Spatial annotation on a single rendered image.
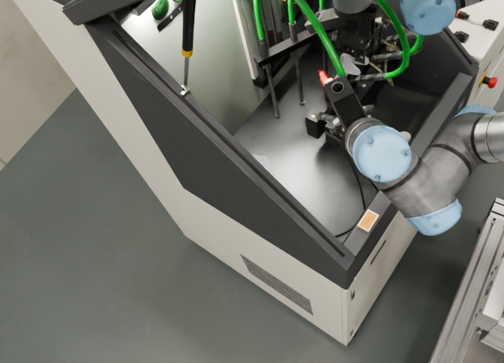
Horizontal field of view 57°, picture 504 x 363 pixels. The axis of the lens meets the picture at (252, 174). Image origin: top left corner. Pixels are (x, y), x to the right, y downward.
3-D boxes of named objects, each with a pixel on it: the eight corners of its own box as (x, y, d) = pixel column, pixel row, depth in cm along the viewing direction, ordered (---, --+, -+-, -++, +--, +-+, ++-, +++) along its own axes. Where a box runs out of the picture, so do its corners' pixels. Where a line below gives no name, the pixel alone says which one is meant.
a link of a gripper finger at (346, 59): (357, 91, 107) (358, 62, 99) (334, 82, 110) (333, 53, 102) (364, 82, 108) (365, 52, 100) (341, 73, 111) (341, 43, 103)
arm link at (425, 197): (487, 187, 71) (442, 134, 69) (446, 241, 68) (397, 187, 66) (451, 191, 78) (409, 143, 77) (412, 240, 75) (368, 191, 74)
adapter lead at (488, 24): (497, 26, 132) (499, 20, 130) (494, 31, 131) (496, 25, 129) (456, 13, 137) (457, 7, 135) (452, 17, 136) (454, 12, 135)
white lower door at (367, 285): (351, 340, 179) (353, 285, 121) (346, 337, 180) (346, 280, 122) (430, 211, 200) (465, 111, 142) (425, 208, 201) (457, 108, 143)
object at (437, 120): (355, 278, 121) (355, 256, 108) (340, 269, 123) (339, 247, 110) (461, 112, 142) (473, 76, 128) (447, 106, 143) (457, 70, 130)
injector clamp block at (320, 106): (337, 162, 135) (337, 131, 123) (308, 148, 140) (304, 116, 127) (395, 82, 147) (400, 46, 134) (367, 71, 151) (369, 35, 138)
